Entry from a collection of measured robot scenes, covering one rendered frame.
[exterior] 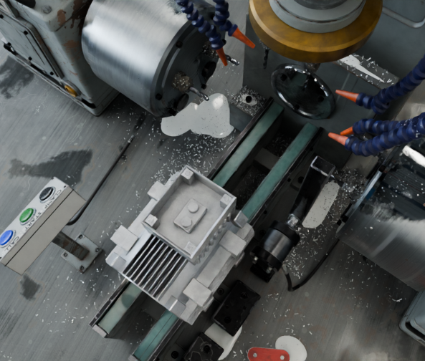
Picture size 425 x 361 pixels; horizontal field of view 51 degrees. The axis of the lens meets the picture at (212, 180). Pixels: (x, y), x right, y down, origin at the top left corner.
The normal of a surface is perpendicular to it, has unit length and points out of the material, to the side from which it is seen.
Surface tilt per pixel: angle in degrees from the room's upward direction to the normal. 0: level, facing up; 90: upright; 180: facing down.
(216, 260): 0
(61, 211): 54
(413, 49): 90
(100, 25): 39
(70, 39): 90
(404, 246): 58
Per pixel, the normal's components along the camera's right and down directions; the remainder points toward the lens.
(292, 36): -0.04, -0.35
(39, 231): 0.63, 0.24
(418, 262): -0.55, 0.50
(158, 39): -0.24, -0.07
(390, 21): -0.60, 0.76
